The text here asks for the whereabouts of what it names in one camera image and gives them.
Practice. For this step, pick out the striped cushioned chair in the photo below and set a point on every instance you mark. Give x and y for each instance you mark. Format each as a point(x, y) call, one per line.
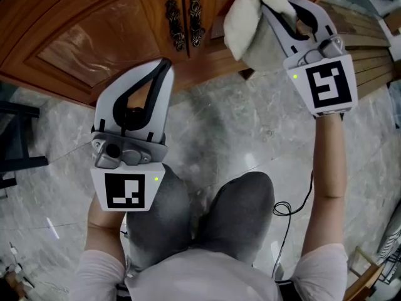
point(390, 243)

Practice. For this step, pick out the wooden vanity cabinet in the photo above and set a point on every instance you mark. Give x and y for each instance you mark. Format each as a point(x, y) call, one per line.
point(203, 71)

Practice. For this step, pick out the white countertop black frame stand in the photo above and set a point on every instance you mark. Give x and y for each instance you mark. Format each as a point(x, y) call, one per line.
point(18, 161)

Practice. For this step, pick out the person's left forearm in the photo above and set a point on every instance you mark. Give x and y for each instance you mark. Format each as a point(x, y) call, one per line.
point(103, 230)

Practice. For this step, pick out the person's grey trousers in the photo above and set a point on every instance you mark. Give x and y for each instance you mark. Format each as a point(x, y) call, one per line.
point(238, 212)

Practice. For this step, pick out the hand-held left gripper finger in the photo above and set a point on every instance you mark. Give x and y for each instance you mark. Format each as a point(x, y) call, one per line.
point(161, 111)
point(101, 114)

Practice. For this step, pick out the white fluffy cloth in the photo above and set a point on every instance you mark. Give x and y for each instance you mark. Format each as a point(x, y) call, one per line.
point(244, 24)

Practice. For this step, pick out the wooden slatted platform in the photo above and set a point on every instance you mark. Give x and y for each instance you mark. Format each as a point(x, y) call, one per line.
point(369, 58)

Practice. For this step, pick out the person's white shirt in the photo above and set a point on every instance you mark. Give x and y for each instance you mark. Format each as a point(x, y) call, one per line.
point(203, 277)

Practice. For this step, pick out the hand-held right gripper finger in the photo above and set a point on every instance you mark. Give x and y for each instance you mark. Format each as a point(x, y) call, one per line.
point(285, 42)
point(326, 27)

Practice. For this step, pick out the person's right forearm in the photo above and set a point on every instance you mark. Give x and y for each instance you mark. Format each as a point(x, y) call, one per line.
point(329, 168)

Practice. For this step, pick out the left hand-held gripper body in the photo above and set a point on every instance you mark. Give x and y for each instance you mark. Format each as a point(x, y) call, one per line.
point(125, 191)

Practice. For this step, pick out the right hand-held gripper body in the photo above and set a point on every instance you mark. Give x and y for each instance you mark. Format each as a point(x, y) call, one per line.
point(329, 83)

